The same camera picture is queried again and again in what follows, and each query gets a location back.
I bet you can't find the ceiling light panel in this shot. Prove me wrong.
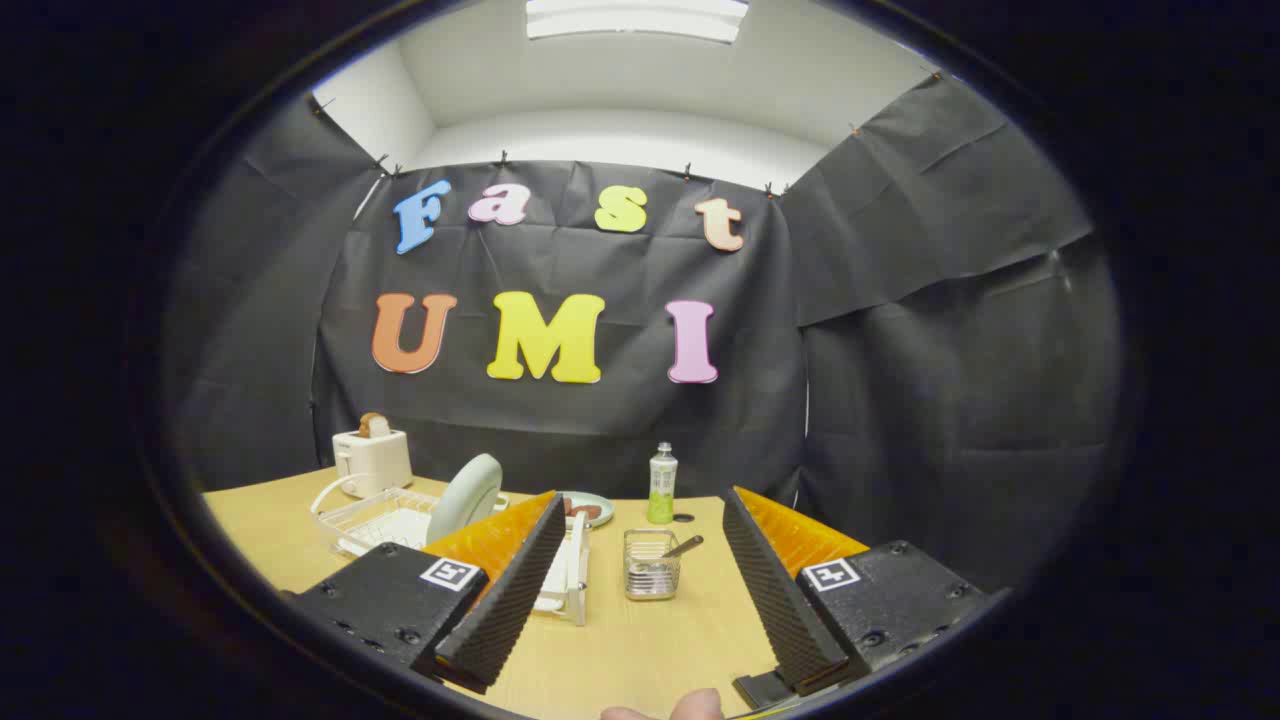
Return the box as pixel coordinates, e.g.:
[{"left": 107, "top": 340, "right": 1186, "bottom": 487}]
[{"left": 525, "top": 0, "right": 751, "bottom": 44}]

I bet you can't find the metal wire basket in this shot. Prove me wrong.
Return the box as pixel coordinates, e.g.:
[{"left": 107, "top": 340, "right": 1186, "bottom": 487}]
[{"left": 623, "top": 528, "right": 683, "bottom": 601}]

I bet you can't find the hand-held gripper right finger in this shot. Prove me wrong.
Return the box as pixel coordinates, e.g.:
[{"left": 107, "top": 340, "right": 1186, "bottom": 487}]
[{"left": 722, "top": 487, "right": 991, "bottom": 711}]

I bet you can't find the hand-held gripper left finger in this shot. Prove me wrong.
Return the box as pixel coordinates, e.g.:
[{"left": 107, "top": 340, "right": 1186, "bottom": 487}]
[{"left": 290, "top": 490, "right": 568, "bottom": 696}]

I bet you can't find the small plate with patties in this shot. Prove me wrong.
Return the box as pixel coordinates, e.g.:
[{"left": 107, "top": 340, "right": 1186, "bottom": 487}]
[{"left": 560, "top": 490, "right": 615, "bottom": 529}]

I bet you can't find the green drink bottle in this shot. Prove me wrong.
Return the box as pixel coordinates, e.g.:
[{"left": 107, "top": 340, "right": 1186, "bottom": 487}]
[{"left": 647, "top": 442, "right": 679, "bottom": 526}]

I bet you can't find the white toaster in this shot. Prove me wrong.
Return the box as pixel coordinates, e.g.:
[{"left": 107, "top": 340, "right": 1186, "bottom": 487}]
[{"left": 333, "top": 428, "right": 413, "bottom": 498}]

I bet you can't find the wooden handled spoon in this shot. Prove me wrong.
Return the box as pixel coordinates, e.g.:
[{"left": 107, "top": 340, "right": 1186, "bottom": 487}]
[{"left": 640, "top": 535, "right": 705, "bottom": 576}]

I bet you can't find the white drain tray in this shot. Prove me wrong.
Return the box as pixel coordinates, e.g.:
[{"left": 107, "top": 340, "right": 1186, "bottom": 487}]
[{"left": 335, "top": 505, "right": 437, "bottom": 557}]

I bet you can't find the white wire dish rack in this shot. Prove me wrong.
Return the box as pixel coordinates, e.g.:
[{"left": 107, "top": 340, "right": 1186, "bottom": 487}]
[{"left": 312, "top": 487, "right": 591, "bottom": 626}]

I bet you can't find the pale green plate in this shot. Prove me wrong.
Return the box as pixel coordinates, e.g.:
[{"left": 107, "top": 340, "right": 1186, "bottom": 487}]
[{"left": 427, "top": 453, "right": 504, "bottom": 546}]

